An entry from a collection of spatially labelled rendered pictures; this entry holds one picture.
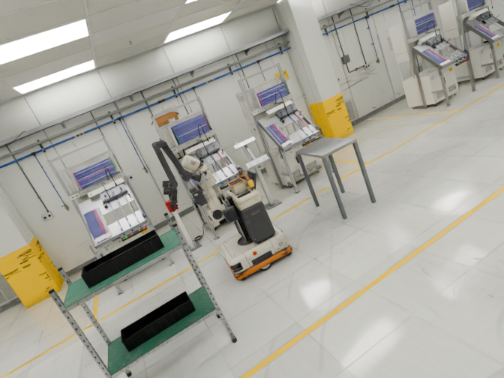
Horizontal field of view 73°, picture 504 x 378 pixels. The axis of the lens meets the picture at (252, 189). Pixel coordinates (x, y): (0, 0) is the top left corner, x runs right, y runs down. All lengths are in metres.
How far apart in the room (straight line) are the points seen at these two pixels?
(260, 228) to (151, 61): 4.18
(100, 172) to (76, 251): 2.18
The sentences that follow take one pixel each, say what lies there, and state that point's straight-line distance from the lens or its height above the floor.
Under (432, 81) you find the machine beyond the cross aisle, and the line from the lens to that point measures 7.66.
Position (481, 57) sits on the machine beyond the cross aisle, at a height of 0.46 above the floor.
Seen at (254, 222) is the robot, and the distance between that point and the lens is 3.45.
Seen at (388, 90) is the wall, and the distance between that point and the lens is 9.15.
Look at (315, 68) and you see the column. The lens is 7.28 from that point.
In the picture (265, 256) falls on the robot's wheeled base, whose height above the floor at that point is 0.15.
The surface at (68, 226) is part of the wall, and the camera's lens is 6.70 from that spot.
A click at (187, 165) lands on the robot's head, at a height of 1.31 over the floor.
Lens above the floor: 1.78
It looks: 16 degrees down
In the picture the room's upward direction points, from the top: 23 degrees counter-clockwise
